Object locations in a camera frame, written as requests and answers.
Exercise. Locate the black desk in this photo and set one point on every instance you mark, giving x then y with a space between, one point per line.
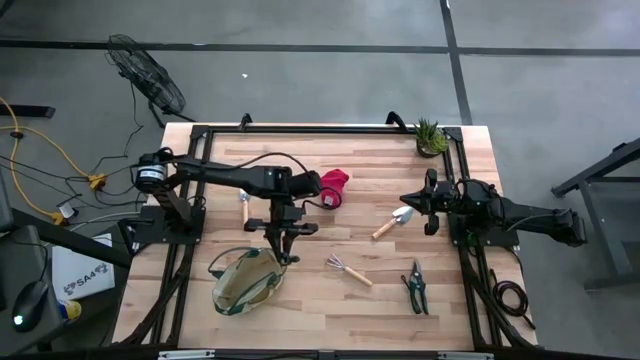
75 242

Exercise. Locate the white printed box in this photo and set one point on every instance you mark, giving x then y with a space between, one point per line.
80 270

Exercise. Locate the small yellow blue object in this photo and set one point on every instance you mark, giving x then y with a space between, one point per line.
71 310

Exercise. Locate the silver metal bracket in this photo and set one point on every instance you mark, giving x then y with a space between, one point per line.
466 355
187 355

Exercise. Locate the beige green gardening bag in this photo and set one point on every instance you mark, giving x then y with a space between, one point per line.
245 285

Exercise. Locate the black floor fan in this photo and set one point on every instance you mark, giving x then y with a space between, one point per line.
145 75

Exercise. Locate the black computer mouse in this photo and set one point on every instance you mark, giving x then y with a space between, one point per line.
30 305

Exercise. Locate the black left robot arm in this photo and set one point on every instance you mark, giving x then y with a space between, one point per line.
225 175

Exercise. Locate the red gardening glove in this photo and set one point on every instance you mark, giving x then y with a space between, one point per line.
334 182

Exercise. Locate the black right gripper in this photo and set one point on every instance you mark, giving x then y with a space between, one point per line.
432 200

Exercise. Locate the black curved frame clamp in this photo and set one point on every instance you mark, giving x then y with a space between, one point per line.
245 121
396 119

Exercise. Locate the black floor stand foot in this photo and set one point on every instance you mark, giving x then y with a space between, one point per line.
27 111

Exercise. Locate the grey side table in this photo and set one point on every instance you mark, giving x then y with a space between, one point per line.
602 227

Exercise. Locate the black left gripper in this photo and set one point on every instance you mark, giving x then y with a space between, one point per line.
285 215

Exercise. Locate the potted succulent plant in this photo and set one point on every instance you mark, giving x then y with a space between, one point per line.
429 140

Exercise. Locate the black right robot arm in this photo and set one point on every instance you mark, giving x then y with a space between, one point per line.
530 212

